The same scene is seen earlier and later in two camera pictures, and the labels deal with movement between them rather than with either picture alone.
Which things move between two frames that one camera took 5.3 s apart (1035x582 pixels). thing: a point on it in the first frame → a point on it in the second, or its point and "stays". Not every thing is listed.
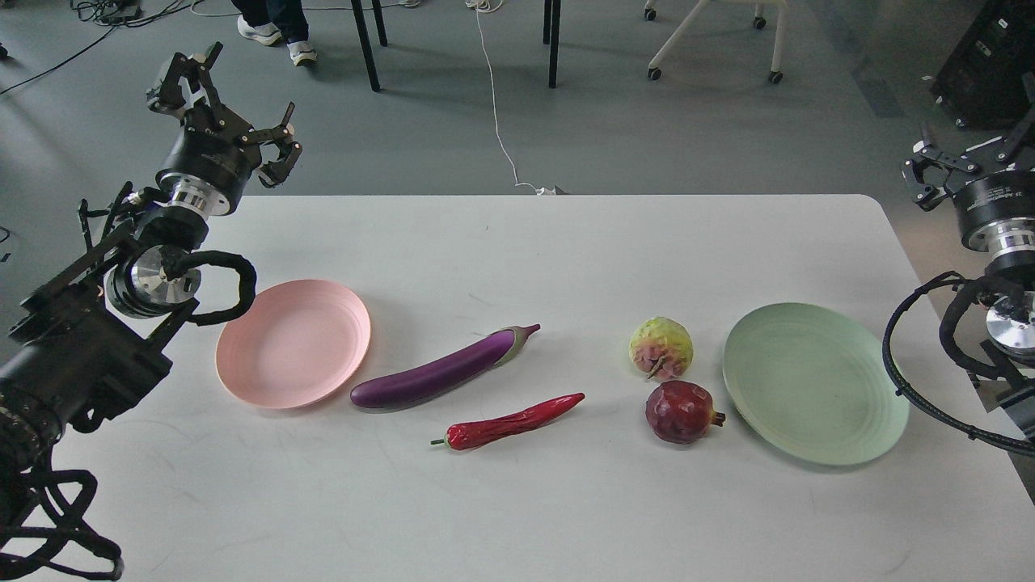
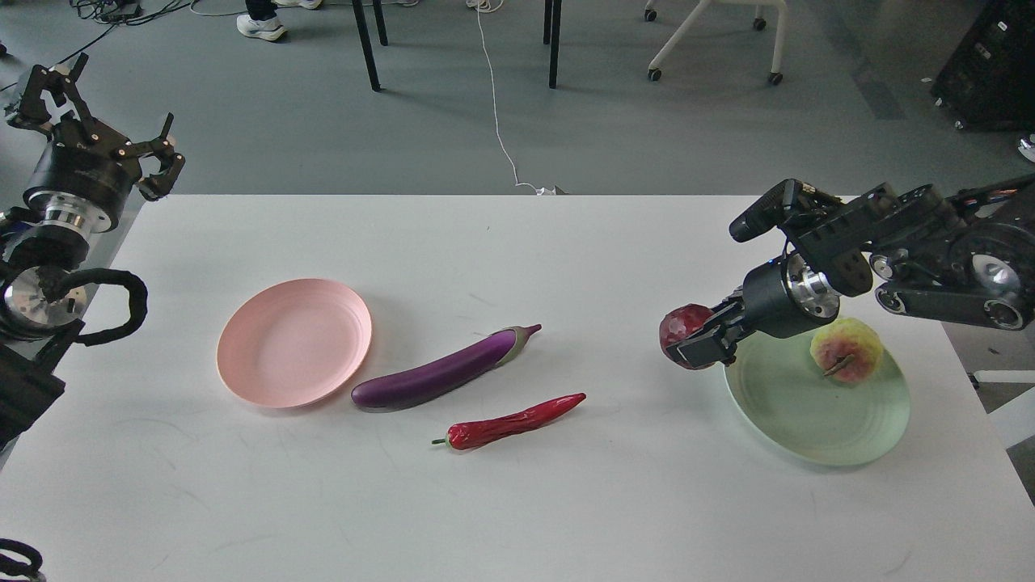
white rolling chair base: (776, 76) stays
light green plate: (817, 382) stays
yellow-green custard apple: (661, 347) → (847, 352)
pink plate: (294, 344) stays
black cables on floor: (116, 14) stays
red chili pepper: (472, 434) stays
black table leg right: (555, 35) stays
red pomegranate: (681, 411) → (678, 323)
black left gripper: (215, 157) → (86, 170)
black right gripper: (996, 213) → (779, 299)
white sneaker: (266, 34) stays
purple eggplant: (442, 372) stays
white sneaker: (300, 51) → (312, 4)
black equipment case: (982, 84) stays
